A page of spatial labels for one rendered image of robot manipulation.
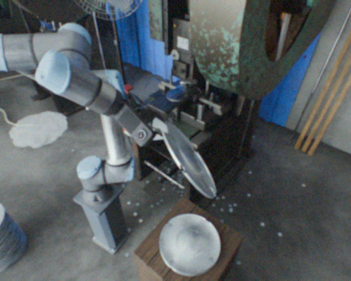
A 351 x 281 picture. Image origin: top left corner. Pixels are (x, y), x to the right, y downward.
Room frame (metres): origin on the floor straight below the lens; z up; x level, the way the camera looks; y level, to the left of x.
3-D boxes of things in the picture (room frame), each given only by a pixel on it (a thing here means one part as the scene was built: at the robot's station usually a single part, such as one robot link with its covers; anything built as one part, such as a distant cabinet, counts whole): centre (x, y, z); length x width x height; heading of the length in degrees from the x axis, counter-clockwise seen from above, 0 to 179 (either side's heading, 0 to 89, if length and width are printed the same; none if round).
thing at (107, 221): (0.76, 0.40, 0.23); 0.19 x 0.19 x 0.45; 59
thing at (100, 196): (0.76, 0.40, 0.50); 0.15 x 0.15 x 0.10
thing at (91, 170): (0.76, 0.39, 0.62); 0.13 x 0.12 x 0.14; 98
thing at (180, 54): (1.27, -0.08, 1.04); 0.17 x 0.15 x 0.30; 138
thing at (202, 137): (1.23, -0.40, 0.45); 0.92 x 0.12 x 0.90; 138
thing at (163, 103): (1.17, 0.01, 0.72); 0.25 x 0.14 x 0.14; 138
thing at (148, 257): (0.54, -0.08, 0.18); 0.40 x 0.38 x 0.35; 142
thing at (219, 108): (1.19, -0.23, 0.76); 0.17 x 0.06 x 0.10; 48
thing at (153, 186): (1.20, -0.02, 0.14); 0.59 x 0.10 x 0.05; 138
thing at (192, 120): (1.31, -0.11, 0.68); 0.45 x 0.30 x 0.06; 48
